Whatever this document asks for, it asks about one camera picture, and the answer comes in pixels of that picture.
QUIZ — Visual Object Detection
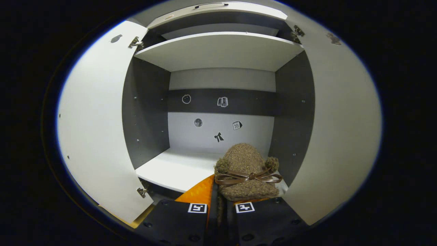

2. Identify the brown fuzzy shoe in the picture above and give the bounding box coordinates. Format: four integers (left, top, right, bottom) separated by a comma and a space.
214, 143, 284, 205

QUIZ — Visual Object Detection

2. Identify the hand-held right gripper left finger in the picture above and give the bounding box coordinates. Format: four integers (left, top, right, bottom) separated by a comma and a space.
135, 174, 219, 246

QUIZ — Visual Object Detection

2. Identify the black drawer handle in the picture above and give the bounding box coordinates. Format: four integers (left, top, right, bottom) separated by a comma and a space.
194, 2, 229, 9

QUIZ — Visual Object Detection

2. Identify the white cabinet shelf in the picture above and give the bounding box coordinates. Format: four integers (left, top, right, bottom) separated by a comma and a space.
134, 32, 304, 72

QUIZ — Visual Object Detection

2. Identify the white grey shoe cabinet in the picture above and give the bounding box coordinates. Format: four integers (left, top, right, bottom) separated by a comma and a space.
122, 2, 315, 202

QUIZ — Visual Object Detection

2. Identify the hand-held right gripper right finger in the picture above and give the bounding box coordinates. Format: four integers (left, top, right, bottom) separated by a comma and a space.
225, 196, 309, 246

